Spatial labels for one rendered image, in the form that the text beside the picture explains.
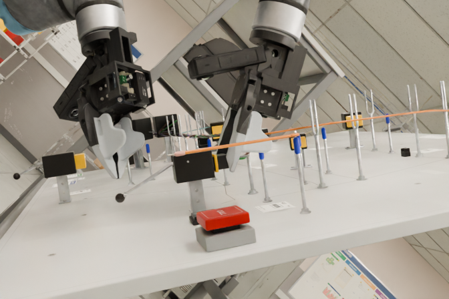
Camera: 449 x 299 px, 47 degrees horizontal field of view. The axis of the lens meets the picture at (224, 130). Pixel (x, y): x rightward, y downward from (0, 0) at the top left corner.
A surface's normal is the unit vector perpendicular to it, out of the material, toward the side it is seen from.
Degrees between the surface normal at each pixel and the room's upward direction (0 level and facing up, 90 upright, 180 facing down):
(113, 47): 117
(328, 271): 89
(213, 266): 90
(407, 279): 90
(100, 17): 80
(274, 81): 92
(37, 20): 126
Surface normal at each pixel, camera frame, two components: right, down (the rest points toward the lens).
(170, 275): 0.25, 0.02
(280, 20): 0.02, -0.02
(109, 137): -0.58, -0.07
